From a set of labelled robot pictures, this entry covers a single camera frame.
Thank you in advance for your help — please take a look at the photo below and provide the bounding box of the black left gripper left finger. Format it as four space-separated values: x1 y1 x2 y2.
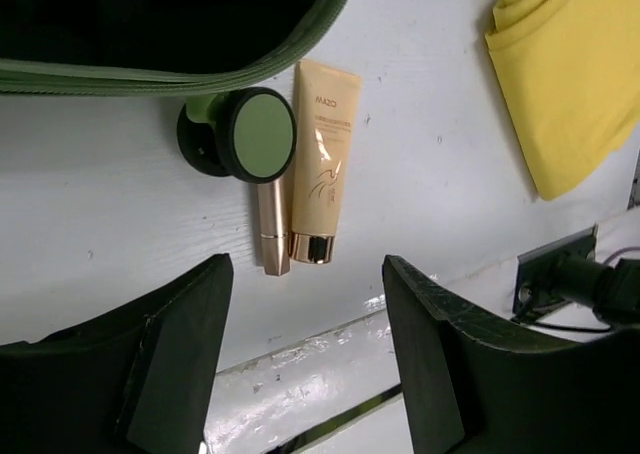
1 254 234 453

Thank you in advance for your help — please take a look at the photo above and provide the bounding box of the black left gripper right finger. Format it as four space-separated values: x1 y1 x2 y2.
382 255 639 453

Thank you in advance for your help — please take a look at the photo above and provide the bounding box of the rose gold lipstick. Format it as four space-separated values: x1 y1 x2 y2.
257 177 290 277

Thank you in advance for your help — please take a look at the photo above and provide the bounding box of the beige cream tube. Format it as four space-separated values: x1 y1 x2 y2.
290 59 362 264

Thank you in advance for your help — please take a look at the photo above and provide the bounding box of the yellow cloth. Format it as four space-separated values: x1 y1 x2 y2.
485 0 639 200

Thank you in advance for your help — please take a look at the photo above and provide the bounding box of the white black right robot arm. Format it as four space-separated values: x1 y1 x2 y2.
512 227 639 334

